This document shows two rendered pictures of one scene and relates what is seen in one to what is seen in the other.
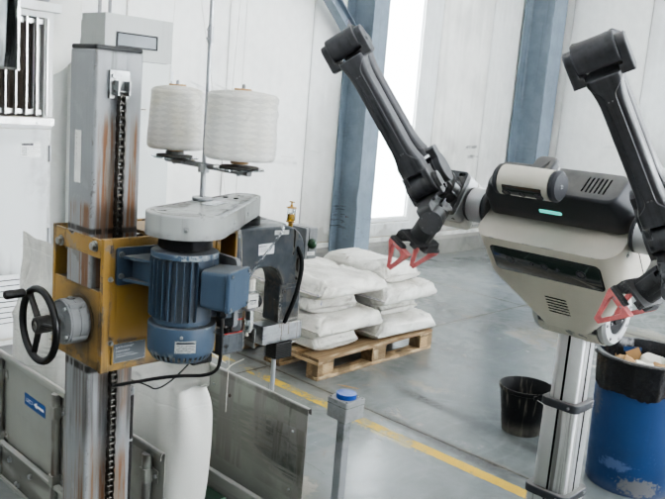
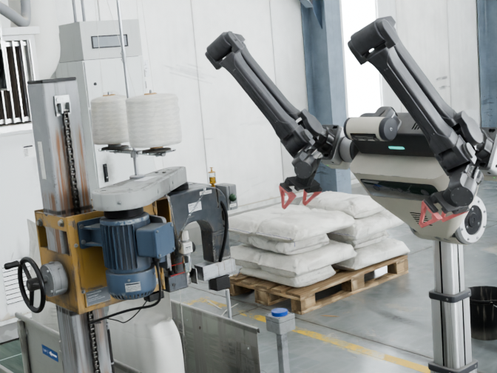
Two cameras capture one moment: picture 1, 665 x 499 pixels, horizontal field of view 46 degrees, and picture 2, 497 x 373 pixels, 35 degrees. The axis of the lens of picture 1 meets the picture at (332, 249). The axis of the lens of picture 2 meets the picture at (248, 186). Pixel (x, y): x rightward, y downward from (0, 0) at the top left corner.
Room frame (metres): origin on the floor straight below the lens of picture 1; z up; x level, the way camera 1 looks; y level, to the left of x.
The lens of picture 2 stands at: (-0.56, -0.36, 1.78)
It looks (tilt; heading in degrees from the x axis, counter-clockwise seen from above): 9 degrees down; 8
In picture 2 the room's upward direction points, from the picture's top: 5 degrees counter-clockwise
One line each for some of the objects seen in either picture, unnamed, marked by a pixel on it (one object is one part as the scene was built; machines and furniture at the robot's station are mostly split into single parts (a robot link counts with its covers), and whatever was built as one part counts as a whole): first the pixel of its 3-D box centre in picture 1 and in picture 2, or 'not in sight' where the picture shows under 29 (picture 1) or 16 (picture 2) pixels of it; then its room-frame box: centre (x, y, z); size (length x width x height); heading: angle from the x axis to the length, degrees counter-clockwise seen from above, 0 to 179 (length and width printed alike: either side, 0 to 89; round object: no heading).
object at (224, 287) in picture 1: (225, 292); (156, 243); (1.68, 0.23, 1.25); 0.10 x 0.08 x 0.12; 161
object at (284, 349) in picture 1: (282, 347); (222, 280); (2.15, 0.12, 0.98); 0.09 x 0.05 x 0.05; 136
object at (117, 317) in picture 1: (135, 289); (99, 250); (1.90, 0.48, 1.18); 0.34 x 0.25 x 0.31; 136
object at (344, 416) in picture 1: (345, 406); (280, 321); (2.18, -0.08, 0.81); 0.08 x 0.08 x 0.06; 46
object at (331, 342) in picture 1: (302, 327); (285, 269); (5.04, 0.16, 0.20); 0.66 x 0.44 x 0.12; 46
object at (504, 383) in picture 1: (523, 407); (484, 313); (4.09, -1.11, 0.13); 0.30 x 0.30 x 0.26
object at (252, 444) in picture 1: (205, 415); (185, 347); (2.68, 0.41, 0.54); 1.05 x 0.02 x 0.41; 46
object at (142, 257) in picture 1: (148, 267); (102, 233); (1.74, 0.41, 1.27); 0.12 x 0.09 x 0.09; 136
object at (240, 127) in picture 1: (241, 126); (153, 120); (1.83, 0.23, 1.61); 0.17 x 0.17 x 0.17
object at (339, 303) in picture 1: (304, 292); (282, 237); (5.06, 0.16, 0.44); 0.66 x 0.42 x 0.14; 40
